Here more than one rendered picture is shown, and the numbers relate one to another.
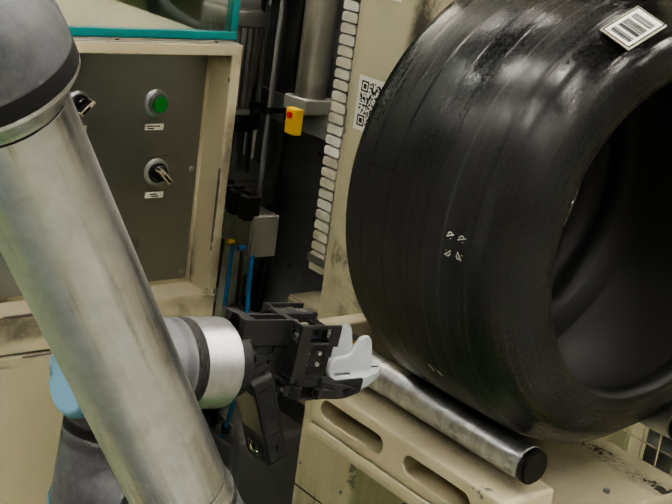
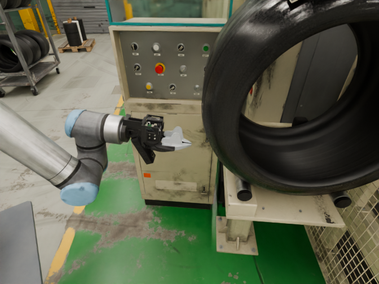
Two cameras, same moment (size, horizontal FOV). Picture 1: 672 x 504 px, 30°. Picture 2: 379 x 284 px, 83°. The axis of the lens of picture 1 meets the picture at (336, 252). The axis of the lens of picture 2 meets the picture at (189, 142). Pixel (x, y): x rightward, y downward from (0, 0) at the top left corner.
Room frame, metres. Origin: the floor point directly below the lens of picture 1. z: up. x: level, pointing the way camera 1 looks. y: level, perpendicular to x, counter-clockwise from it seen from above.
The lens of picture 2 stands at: (0.90, -0.45, 1.40)
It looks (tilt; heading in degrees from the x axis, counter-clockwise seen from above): 35 degrees down; 45
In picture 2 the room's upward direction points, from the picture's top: straight up
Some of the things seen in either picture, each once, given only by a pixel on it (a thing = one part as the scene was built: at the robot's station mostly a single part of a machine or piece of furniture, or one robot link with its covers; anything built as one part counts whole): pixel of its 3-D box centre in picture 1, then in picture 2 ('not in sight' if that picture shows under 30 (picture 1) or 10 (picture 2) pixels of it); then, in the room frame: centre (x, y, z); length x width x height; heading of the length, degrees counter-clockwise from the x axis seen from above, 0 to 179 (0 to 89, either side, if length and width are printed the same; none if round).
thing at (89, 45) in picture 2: not in sight; (75, 33); (3.36, 6.70, 0.38); 1.20 x 0.80 x 0.76; 59
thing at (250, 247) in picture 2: not in sight; (236, 233); (1.72, -0.07, 0.02); 0.27 x 0.27 x 0.04; 40
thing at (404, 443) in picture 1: (423, 451); (236, 171); (1.45, -0.15, 0.83); 0.36 x 0.09 x 0.06; 40
